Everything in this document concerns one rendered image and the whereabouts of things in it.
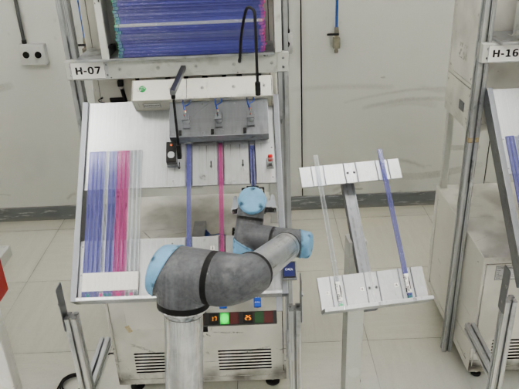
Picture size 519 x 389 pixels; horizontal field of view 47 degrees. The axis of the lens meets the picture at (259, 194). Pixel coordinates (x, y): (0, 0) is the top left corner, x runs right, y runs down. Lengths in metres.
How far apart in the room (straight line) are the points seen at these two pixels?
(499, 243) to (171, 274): 1.55
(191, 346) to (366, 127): 2.68
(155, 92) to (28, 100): 1.91
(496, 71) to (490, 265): 0.73
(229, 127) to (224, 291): 0.93
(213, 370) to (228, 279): 1.37
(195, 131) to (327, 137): 1.86
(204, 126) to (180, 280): 0.91
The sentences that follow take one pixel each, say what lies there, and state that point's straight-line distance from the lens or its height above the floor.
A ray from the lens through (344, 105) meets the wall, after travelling 3.74.
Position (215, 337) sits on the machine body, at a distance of 2.44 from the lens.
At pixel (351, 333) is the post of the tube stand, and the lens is 2.19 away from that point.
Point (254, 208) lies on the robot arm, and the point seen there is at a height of 1.10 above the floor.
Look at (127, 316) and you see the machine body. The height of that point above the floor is 0.42.
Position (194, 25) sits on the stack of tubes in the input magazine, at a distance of 2.06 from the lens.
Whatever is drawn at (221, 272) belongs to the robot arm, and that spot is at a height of 1.17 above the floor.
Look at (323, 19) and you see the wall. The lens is 3.60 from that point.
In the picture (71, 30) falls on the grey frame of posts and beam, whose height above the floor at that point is 1.48.
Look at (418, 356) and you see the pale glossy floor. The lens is 2.83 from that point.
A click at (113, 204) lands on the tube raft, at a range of 2.05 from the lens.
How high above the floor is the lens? 1.83
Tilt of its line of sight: 26 degrees down
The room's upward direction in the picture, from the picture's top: 3 degrees counter-clockwise
